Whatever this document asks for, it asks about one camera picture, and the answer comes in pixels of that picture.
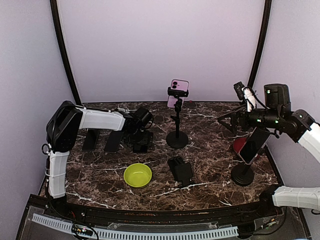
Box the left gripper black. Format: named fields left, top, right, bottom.
left=123, top=128, right=154, bottom=147

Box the purple edged phone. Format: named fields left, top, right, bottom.
left=104, top=131, right=124, bottom=154

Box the green bowl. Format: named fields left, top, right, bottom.
left=123, top=163, right=153, bottom=188

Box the black tall phone stand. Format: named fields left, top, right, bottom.
left=166, top=99, right=189, bottom=149

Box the dark blue phone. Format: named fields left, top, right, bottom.
left=82, top=129, right=100, bottom=152

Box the pink phone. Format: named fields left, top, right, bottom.
left=167, top=79, right=190, bottom=108

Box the black folding phone stand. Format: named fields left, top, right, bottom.
left=167, top=156, right=195, bottom=189

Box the large black phone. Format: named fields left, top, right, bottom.
left=132, top=144, right=148, bottom=154

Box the white folding phone stand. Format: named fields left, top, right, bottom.
left=115, top=108, right=130, bottom=113

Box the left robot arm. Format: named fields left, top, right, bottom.
left=43, top=100, right=154, bottom=218

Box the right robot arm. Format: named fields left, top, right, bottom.
left=218, top=82, right=320, bottom=187

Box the phone on right stand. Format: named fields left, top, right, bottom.
left=238, top=127, right=271, bottom=165

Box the black right phone stand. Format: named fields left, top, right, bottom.
left=230, top=147, right=265, bottom=187

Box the red bowl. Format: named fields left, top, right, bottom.
left=232, top=137, right=266, bottom=159

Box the black front rail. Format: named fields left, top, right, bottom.
left=29, top=194, right=296, bottom=227

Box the white cable duct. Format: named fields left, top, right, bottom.
left=31, top=213, right=239, bottom=240

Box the right black corner post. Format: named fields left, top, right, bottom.
left=247, top=0, right=272, bottom=88

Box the black corner post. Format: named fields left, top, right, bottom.
left=49, top=0, right=82, bottom=105
left=247, top=0, right=272, bottom=88

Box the left black corner post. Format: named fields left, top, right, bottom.
left=49, top=0, right=82, bottom=105

